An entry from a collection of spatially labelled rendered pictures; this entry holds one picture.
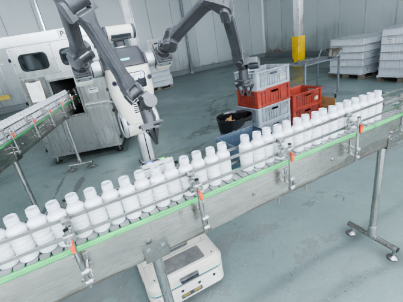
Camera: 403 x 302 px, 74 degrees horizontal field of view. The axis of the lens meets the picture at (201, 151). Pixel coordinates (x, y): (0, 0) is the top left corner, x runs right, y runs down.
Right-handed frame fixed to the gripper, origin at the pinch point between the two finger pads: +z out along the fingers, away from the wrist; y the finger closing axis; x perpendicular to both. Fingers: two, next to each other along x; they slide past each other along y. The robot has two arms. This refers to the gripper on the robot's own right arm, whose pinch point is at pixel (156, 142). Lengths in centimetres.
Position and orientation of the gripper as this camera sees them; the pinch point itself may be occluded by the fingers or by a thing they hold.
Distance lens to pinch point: 120.8
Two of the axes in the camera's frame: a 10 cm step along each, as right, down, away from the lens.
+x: -3.7, 0.5, 9.3
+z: 3.0, 9.5, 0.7
